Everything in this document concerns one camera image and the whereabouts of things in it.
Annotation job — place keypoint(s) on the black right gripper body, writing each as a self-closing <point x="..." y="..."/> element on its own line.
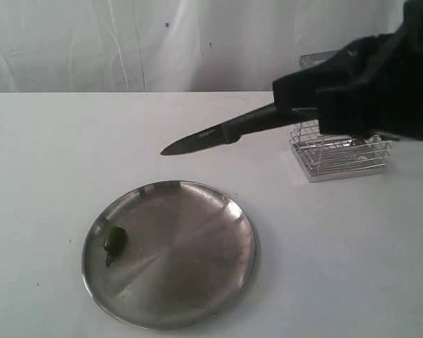
<point x="386" y="98"/>

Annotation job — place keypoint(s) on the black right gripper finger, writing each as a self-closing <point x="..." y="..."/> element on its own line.
<point x="304" y="89"/>

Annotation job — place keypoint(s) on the black kitchen knife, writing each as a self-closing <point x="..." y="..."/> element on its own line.
<point x="265" y="118"/>

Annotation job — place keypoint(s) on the round steel plate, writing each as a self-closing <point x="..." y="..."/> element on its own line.
<point x="190" y="253"/>

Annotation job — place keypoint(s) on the white backdrop curtain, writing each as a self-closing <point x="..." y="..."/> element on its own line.
<point x="174" y="46"/>

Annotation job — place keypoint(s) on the wire metal basket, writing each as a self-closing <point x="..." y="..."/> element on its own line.
<point x="324" y="158"/>

